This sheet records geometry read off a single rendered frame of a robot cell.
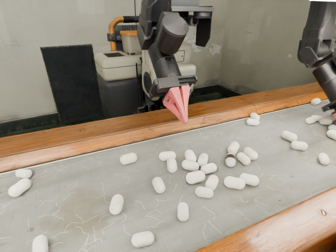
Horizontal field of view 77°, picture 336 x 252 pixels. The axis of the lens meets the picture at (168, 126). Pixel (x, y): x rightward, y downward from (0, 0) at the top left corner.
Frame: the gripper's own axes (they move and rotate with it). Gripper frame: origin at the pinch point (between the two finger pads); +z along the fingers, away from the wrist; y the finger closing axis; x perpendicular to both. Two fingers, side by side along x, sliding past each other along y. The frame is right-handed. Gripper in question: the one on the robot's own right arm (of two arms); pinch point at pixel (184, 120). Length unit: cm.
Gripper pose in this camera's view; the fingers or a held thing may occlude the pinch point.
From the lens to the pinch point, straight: 46.4
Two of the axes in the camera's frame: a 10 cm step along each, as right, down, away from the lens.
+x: -2.7, 3.8, 8.8
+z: 2.9, 9.1, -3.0
